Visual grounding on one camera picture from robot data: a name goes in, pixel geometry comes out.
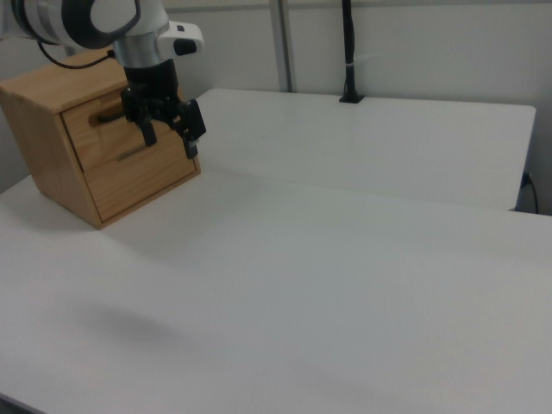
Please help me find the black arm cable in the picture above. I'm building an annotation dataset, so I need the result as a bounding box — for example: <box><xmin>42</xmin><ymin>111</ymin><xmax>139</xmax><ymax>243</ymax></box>
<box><xmin>35</xmin><ymin>40</ymin><xmax>116</xmax><ymax>71</ymax></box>

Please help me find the grey partition post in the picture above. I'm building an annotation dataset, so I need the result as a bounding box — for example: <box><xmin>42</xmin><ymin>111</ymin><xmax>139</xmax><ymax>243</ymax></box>
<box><xmin>270</xmin><ymin>0</ymin><xmax>299</xmax><ymax>93</ymax></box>

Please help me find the wooden drawer with slot handle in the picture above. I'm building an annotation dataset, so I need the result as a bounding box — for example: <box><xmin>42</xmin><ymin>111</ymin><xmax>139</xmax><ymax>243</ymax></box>
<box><xmin>81</xmin><ymin>144</ymin><xmax>202</xmax><ymax>223</ymax></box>

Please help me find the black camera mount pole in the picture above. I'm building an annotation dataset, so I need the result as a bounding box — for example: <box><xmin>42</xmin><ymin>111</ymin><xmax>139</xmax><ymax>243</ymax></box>
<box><xmin>338</xmin><ymin>0</ymin><xmax>366</xmax><ymax>105</ymax></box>

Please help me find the white cable tie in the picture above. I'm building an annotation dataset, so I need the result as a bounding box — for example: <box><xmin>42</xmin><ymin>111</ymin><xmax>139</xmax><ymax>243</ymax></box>
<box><xmin>345</xmin><ymin>53</ymin><xmax>379</xmax><ymax>68</ymax></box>

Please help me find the wooden drawer cabinet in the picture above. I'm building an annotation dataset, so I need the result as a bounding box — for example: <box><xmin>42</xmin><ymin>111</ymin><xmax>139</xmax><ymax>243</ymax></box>
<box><xmin>0</xmin><ymin>51</ymin><xmax>203</xmax><ymax>231</ymax></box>

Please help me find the wooden drawer with black handle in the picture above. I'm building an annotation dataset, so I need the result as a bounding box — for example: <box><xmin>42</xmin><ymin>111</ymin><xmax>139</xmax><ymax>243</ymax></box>
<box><xmin>60</xmin><ymin>84</ymin><xmax>191</xmax><ymax>170</ymax></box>

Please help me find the black wall power cable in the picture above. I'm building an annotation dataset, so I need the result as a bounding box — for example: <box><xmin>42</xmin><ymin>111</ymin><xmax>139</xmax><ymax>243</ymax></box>
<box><xmin>522</xmin><ymin>171</ymin><xmax>541</xmax><ymax>215</ymax></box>

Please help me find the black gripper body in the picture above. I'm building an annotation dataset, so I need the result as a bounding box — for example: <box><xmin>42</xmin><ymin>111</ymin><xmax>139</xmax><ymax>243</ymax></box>
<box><xmin>119</xmin><ymin>59</ymin><xmax>191</xmax><ymax>131</ymax></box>

